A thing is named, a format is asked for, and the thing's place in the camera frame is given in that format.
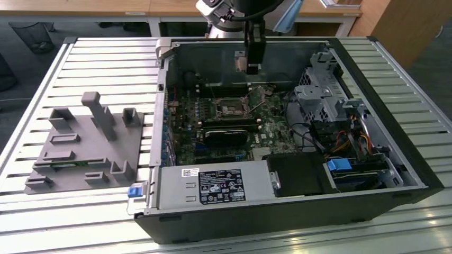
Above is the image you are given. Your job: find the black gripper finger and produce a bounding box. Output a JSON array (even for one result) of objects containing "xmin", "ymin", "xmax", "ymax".
[{"xmin": 245, "ymin": 20, "xmax": 266, "ymax": 75}]

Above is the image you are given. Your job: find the silver square CPU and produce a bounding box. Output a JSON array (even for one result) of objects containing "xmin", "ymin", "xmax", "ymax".
[{"xmin": 233, "ymin": 51, "xmax": 247, "ymax": 72}]

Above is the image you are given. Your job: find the black CPU socket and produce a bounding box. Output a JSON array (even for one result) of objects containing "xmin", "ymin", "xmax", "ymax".
[{"xmin": 213, "ymin": 97, "xmax": 254, "ymax": 119}]

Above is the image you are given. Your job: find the white paper stack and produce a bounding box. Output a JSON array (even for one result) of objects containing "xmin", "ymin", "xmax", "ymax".
[{"xmin": 318, "ymin": 0, "xmax": 361, "ymax": 7}]

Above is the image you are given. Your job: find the silver metal drive cage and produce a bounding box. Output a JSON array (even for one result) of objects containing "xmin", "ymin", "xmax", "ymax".
[{"xmin": 291, "ymin": 51, "xmax": 367, "ymax": 122}]

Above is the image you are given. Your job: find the black RAM stick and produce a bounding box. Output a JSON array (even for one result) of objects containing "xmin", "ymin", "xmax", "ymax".
[
  {"xmin": 199, "ymin": 121, "xmax": 258, "ymax": 130},
  {"xmin": 201, "ymin": 118, "xmax": 257, "ymax": 125}
]

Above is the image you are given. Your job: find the green motherboard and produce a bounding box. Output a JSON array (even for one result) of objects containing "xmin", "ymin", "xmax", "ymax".
[{"xmin": 163, "ymin": 84, "xmax": 301, "ymax": 166}]

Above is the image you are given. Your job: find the black graphics card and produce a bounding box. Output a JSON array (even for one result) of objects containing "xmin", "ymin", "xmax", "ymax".
[{"xmin": 202, "ymin": 128, "xmax": 250, "ymax": 148}]

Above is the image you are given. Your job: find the wooden cabinet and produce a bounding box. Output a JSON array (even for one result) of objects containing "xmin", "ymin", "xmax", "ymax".
[{"xmin": 349, "ymin": 0, "xmax": 452, "ymax": 68}]

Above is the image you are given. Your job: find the wooden desk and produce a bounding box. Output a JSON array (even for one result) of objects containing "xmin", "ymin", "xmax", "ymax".
[{"xmin": 0, "ymin": 0, "xmax": 363, "ymax": 38}]

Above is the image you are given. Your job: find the black plastic shroud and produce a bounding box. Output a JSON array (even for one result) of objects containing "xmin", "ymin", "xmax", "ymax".
[{"xmin": 263, "ymin": 152, "xmax": 339, "ymax": 198}]

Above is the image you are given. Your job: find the blue disk carrier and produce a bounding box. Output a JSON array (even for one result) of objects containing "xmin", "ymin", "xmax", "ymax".
[{"xmin": 326, "ymin": 157, "xmax": 351, "ymax": 173}]

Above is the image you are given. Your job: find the silver power supply unit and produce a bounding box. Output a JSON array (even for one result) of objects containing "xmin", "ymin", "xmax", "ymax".
[{"xmin": 154, "ymin": 160, "xmax": 275, "ymax": 210}]

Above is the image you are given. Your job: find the grey plastic parts rack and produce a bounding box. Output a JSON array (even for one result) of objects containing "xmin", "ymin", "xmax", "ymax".
[{"xmin": 22, "ymin": 91, "xmax": 146, "ymax": 195}]

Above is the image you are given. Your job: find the black mesh waste bin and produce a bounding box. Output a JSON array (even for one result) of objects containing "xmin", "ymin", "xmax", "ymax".
[{"xmin": 7, "ymin": 21, "xmax": 55, "ymax": 55}]

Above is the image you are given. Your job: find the black open PC case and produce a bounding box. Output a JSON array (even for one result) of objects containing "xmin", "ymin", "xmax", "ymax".
[{"xmin": 133, "ymin": 36, "xmax": 445, "ymax": 244}]

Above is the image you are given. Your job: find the green RAM stick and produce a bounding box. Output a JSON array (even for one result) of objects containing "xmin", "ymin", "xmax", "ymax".
[{"xmin": 49, "ymin": 160, "xmax": 106, "ymax": 168}]

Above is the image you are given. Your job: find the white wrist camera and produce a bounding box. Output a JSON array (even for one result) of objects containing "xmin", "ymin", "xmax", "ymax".
[{"xmin": 194, "ymin": 0, "xmax": 235, "ymax": 25}]

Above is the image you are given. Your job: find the coloured wire bundle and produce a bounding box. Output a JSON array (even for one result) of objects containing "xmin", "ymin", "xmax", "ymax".
[{"xmin": 330, "ymin": 131, "xmax": 374, "ymax": 157}]

